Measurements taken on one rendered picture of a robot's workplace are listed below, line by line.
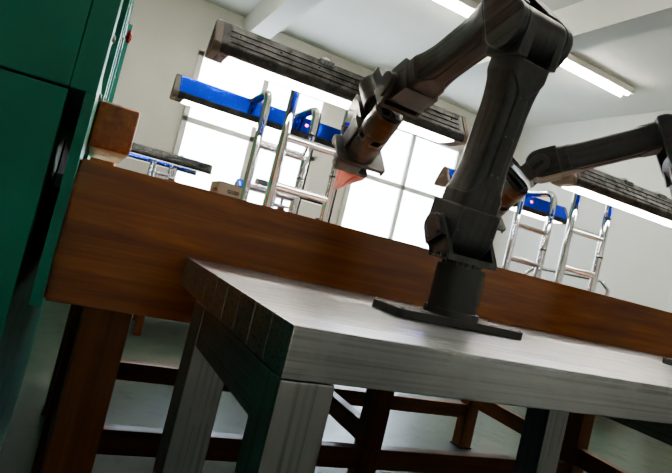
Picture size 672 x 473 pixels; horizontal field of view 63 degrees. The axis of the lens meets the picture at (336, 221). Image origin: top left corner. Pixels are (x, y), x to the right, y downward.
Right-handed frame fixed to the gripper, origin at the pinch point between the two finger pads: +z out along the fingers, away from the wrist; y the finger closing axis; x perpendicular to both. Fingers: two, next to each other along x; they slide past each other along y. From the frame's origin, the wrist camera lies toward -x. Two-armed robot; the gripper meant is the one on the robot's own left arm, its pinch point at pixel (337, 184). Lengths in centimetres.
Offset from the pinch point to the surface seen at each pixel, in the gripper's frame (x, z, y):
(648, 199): -23, -8, -100
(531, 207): -57, 34, -109
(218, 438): 26, 72, -1
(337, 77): -22.8, -8.6, 2.2
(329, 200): -16.1, 20.4, -10.2
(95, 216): 26.2, -6.3, 41.2
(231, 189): 18.1, -9.3, 24.4
